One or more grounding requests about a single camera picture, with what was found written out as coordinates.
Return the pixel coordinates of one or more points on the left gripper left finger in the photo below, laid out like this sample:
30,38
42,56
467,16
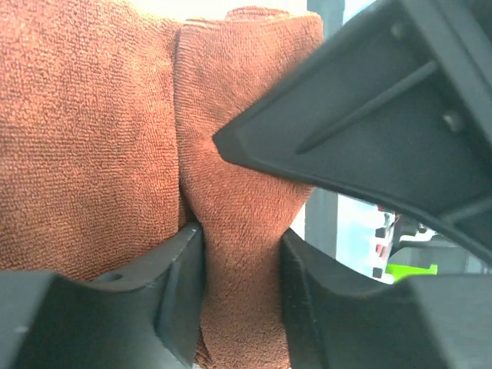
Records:
143,315

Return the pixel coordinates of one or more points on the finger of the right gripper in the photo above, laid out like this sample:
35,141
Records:
394,109

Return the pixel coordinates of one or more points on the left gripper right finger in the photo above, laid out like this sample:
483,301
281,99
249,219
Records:
335,317

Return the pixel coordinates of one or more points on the brown towel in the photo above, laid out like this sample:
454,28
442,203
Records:
107,119

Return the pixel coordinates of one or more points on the green object in background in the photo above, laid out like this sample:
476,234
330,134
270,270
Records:
400,272

